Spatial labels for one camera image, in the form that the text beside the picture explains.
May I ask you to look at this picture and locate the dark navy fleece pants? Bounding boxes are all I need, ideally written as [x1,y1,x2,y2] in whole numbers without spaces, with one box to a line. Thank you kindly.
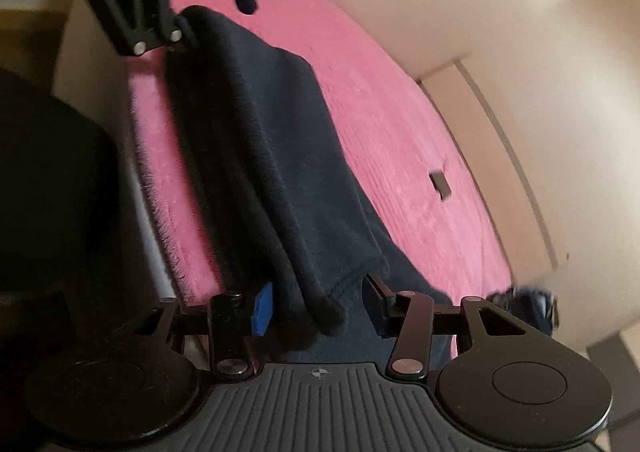
[166,6,447,366]

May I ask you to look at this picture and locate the stack of folded dark clothes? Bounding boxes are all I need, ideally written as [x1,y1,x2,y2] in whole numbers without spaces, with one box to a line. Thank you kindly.
[486,286,560,336]

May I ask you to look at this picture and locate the pink plush bed blanket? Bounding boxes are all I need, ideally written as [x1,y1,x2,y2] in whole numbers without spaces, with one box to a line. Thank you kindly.
[128,0,511,305]

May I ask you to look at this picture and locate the black smartphone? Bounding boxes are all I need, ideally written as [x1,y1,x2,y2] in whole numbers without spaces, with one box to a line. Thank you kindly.
[430,172,451,201]

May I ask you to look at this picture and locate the wooden bed headboard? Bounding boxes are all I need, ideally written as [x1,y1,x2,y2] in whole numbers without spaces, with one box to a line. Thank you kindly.
[420,56,568,284]

